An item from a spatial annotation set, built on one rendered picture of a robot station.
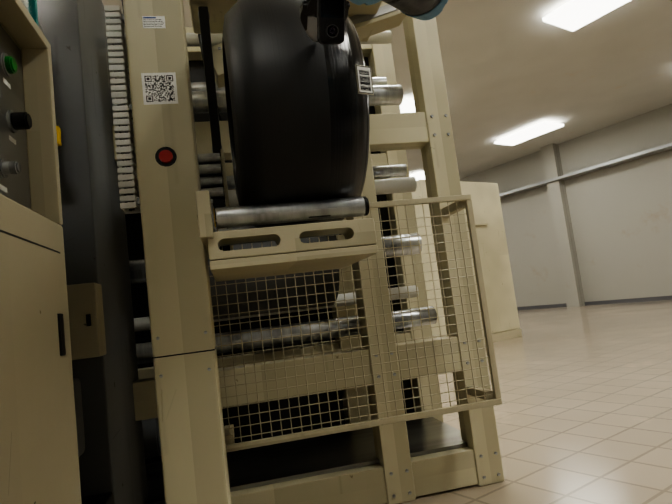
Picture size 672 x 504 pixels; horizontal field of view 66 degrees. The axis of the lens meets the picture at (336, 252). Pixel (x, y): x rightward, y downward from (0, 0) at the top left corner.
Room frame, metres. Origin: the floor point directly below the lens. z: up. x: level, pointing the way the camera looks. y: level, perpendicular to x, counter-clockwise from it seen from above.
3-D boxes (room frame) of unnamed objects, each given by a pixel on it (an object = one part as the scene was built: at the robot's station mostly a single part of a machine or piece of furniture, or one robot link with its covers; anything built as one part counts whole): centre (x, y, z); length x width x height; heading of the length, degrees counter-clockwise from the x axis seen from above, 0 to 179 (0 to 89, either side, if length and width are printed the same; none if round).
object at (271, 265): (1.26, 0.12, 0.80); 0.37 x 0.36 x 0.02; 12
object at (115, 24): (1.14, 0.44, 1.19); 0.05 x 0.04 x 0.48; 12
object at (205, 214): (1.23, 0.30, 0.90); 0.40 x 0.03 x 0.10; 12
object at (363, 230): (1.13, 0.09, 0.83); 0.36 x 0.09 x 0.06; 102
